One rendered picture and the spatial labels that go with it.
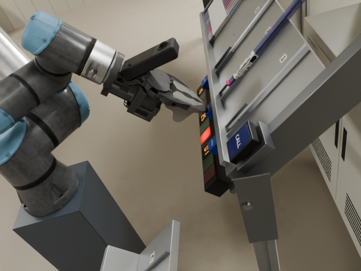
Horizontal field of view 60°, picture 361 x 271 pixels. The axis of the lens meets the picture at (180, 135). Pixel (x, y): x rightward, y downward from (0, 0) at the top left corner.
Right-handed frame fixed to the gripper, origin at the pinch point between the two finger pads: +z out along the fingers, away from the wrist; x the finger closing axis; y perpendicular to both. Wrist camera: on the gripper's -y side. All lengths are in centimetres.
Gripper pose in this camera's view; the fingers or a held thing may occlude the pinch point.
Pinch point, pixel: (203, 105)
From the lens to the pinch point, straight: 65.6
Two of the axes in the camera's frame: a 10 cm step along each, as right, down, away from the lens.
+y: -5.2, 6.4, 5.6
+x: 0.0, 6.6, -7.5
